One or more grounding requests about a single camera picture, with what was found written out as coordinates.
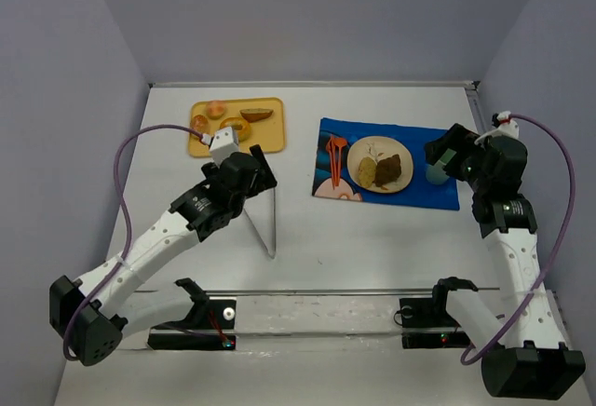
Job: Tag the metal tongs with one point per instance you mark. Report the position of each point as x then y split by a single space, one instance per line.
261 214

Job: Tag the metal rail front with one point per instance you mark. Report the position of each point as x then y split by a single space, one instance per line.
326 292

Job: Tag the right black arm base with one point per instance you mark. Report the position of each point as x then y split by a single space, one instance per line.
422 327

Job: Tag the round bun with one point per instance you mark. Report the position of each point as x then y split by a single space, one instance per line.
200 126
215 109

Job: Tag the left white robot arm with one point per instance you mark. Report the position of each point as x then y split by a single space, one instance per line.
92 313

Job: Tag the yellow tray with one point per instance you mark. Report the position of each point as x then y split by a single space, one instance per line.
269 133

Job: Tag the half baguette piece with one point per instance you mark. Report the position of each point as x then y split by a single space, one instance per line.
253 115

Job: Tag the blue placemat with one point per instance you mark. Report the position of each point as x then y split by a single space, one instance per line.
419 192

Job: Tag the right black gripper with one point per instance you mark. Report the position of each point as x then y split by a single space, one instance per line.
448 146

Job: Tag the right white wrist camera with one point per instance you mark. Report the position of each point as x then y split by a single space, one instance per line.
503 125

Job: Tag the round bun top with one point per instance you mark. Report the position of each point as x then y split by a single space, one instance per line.
215 109

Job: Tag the orange spoon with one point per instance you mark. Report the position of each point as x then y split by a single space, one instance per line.
341 144

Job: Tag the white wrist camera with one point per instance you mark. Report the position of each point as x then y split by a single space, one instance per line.
223 144
503 125

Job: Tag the dark brown bread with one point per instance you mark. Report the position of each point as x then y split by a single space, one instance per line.
388 170

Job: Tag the green cup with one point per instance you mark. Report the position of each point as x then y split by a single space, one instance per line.
435 173

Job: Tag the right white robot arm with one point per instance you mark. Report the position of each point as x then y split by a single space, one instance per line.
524 354

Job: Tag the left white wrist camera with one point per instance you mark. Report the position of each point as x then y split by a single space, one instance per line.
223 144

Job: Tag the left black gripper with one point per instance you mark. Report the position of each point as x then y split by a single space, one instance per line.
263 167

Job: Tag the metal rail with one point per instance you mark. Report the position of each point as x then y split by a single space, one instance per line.
465 84
326 292

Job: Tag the beige decorated plate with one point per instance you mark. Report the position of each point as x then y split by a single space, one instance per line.
400 145

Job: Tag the seeded bread slice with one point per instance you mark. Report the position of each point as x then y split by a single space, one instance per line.
367 172

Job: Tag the round bun left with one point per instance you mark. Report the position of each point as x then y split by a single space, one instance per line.
200 126

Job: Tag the bagel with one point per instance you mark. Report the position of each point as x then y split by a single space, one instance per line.
239 125

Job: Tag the metal rail back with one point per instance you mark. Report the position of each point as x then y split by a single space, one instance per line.
465 84

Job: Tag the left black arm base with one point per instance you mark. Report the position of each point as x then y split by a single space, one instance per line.
209 324

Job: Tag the orange knife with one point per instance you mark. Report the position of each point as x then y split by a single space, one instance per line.
336 164

